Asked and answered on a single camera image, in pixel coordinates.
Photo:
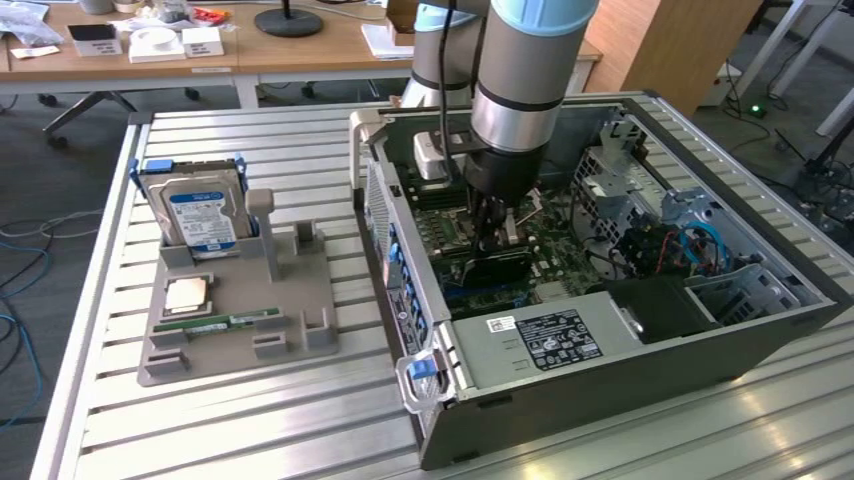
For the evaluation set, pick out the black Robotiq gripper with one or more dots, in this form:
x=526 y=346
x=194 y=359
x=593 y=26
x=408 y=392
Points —
x=507 y=175

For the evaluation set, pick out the black Nvidia graphics card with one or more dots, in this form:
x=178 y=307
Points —
x=497 y=270

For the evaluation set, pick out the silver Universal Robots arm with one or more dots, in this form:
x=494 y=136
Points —
x=527 y=75

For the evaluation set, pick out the CPU socket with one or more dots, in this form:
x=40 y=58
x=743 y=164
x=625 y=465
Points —
x=459 y=225

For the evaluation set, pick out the green motherboard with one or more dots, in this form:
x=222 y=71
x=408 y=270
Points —
x=567 y=260

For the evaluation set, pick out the silver chipset heatsink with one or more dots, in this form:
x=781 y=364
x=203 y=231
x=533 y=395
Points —
x=555 y=291

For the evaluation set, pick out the white paper stack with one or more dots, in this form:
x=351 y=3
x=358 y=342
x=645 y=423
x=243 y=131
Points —
x=383 y=45

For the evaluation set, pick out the wooden cabinet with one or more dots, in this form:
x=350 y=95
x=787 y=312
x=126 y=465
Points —
x=667 y=50

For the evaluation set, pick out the grey power supply unit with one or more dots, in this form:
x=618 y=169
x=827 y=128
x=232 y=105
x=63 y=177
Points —
x=494 y=350

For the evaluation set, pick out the wooden desk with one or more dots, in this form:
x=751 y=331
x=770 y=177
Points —
x=334 y=55
x=67 y=70

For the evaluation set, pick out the brown cardboard box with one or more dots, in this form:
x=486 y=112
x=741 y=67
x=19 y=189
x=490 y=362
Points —
x=400 y=15

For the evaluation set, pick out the white floor unit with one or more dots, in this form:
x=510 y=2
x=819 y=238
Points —
x=727 y=85

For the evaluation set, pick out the small silver disk bay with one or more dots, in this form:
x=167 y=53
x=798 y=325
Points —
x=747 y=295

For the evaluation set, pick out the black round lamp base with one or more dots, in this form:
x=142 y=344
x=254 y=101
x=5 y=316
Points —
x=287 y=25

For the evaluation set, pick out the grey plastic parts rack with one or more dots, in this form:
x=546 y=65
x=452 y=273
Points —
x=247 y=300

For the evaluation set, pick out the silver hard disk blue caddy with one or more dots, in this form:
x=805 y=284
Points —
x=196 y=215

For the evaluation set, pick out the dark grey open PC case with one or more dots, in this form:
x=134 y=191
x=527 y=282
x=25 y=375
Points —
x=601 y=415

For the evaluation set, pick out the small white box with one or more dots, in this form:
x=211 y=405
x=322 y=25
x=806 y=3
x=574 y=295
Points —
x=202 y=42

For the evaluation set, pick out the green RAM stick white label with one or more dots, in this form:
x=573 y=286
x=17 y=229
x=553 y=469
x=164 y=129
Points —
x=214 y=322

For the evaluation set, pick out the silver CPU chip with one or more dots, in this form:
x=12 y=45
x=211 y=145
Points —
x=184 y=296

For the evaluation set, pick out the red small item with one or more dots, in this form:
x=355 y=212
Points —
x=208 y=16

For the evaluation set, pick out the white box with tape roll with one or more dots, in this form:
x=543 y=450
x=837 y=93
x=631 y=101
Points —
x=156 y=47

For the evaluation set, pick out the dark packet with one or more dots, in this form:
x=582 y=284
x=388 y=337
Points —
x=170 y=12

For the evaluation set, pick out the beige tape roll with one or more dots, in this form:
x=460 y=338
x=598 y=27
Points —
x=126 y=6

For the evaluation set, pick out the white box black top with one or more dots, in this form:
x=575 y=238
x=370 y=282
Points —
x=94 y=42

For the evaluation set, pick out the grey cup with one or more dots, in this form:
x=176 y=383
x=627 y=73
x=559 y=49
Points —
x=96 y=6

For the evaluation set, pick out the white red label card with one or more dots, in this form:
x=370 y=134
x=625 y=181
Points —
x=33 y=52

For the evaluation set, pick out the clear plastic bag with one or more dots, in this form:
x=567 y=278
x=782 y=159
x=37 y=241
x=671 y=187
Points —
x=27 y=25

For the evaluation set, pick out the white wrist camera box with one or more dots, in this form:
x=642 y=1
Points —
x=430 y=160

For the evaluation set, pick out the white desk frame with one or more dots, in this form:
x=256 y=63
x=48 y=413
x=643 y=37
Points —
x=839 y=110

